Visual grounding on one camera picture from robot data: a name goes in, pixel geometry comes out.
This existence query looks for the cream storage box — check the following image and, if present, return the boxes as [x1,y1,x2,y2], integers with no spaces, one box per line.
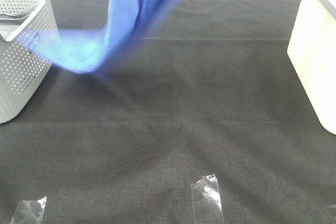
[287,0,335,134]

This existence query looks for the clear tape strip left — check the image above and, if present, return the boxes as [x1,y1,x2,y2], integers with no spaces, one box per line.
[10,197,47,224]

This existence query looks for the blue microfibre towel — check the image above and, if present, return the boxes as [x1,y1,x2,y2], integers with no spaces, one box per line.
[33,0,178,74]

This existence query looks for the clear tape strip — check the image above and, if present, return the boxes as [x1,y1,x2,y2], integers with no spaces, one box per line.
[10,197,47,224]
[191,174,224,224]

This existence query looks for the clear tape strip centre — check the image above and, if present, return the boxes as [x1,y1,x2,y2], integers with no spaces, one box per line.
[191,174,224,224]

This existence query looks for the black table cloth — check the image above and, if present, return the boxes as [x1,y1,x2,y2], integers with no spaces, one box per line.
[1,0,335,223]

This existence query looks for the grey perforated laundry basket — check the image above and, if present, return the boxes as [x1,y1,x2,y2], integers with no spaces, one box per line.
[1,0,59,123]

